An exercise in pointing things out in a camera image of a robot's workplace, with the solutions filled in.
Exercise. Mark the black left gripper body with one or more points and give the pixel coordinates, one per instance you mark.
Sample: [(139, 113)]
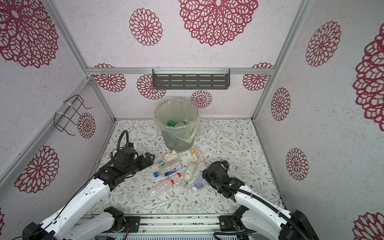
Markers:
[(134, 168)]

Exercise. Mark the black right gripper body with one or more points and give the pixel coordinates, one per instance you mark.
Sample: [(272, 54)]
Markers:
[(205, 176)]

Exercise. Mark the clear bluish water bottle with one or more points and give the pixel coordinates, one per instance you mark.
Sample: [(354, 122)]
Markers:
[(198, 184)]

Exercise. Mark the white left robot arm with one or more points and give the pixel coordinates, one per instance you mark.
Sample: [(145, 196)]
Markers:
[(61, 225)]

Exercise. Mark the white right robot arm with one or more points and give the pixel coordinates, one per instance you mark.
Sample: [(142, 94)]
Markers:
[(299, 228)]

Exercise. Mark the grey mesh waste bin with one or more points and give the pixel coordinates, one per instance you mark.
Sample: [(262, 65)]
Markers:
[(177, 126)]

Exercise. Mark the green plastic bin liner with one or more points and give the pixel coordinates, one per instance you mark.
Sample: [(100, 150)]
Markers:
[(180, 133)]

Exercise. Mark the small bottle green cap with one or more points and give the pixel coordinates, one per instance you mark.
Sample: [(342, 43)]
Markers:
[(167, 157)]

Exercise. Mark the crushed clear bottle blue cap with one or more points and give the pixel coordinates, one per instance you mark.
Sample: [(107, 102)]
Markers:
[(167, 169)]

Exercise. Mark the clear bottle green label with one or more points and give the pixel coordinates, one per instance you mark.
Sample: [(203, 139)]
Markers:
[(188, 174)]

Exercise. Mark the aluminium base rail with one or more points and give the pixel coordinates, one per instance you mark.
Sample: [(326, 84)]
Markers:
[(194, 224)]

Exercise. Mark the black wire wall rack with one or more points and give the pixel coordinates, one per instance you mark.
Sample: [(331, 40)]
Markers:
[(64, 118)]

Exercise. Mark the dark grey wall shelf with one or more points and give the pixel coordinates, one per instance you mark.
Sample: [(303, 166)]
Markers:
[(191, 79)]

